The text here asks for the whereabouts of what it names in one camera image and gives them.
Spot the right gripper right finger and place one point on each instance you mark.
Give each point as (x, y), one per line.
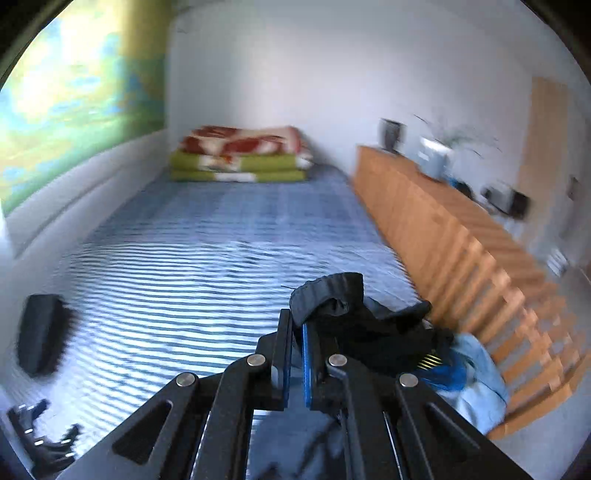
(395, 427)

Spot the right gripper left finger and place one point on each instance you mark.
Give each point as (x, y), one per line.
(196, 427)

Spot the black shorts yellow stripes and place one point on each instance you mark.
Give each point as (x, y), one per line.
(386, 341)

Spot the light blue garment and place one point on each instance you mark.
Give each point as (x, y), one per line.
(466, 377)

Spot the dark blue grey garment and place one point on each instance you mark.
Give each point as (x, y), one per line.
(297, 445)

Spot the folded black jacket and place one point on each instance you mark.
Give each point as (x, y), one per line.
(43, 328)

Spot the striped blue white quilt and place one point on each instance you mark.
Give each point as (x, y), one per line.
(187, 277)

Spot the green folded blanket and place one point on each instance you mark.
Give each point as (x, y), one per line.
(239, 169)

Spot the potted spider plant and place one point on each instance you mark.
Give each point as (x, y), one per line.
(438, 150)

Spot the red cream folded blanket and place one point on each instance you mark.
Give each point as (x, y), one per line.
(221, 141)

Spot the dark ceramic vase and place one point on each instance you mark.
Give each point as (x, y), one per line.
(392, 135)

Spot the wooden door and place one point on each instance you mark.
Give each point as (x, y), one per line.
(540, 176)

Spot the wooden slatted bed rail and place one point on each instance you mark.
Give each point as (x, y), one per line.
(478, 280)

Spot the landscape wall tapestry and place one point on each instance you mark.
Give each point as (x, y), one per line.
(90, 80)

